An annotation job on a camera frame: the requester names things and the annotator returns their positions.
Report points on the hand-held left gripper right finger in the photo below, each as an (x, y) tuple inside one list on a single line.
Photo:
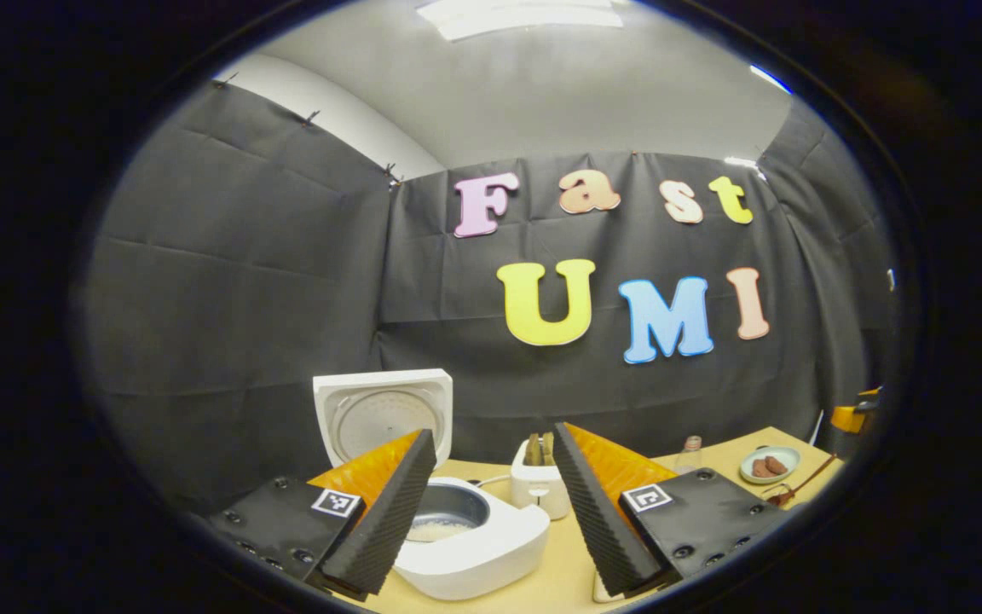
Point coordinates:
[(597, 520)]

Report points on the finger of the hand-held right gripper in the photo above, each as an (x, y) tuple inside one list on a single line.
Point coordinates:
[(851, 419)]

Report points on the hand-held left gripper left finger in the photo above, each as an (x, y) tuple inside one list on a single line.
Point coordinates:
[(389, 512)]

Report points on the white rice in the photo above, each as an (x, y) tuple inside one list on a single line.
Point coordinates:
[(440, 530)]

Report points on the brown wooden spoon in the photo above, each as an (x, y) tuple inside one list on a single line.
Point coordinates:
[(806, 482)]

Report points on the white rice cooker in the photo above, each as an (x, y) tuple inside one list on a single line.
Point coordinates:
[(491, 546)]

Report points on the white toaster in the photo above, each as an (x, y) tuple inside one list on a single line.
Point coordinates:
[(538, 490)]

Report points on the pale green plate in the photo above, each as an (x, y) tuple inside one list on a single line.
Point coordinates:
[(789, 458)]

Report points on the red meat slice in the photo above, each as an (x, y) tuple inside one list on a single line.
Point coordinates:
[(760, 469), (776, 465)]

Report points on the brown bread slice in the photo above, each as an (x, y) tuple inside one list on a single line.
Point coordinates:
[(548, 447), (533, 450)]

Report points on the clear plastic bottle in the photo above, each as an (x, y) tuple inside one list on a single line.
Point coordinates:
[(691, 458)]

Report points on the black backdrop cloth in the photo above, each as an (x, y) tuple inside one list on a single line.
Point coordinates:
[(244, 298)]

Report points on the small ceiling light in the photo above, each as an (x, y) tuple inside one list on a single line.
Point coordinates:
[(740, 161)]

